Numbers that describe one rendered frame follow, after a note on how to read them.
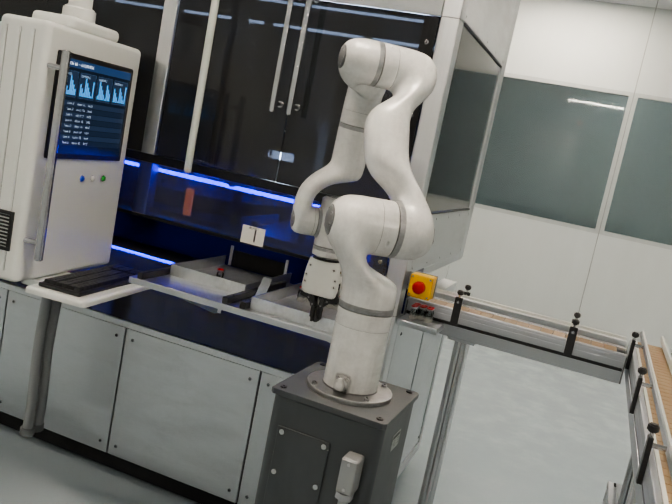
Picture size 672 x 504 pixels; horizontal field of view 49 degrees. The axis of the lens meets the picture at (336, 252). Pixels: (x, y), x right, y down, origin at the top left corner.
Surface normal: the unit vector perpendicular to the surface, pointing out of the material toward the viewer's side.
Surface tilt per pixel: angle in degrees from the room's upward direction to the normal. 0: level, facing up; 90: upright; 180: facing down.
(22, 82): 90
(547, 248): 90
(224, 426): 90
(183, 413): 90
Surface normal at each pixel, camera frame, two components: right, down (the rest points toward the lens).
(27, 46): -0.26, 0.10
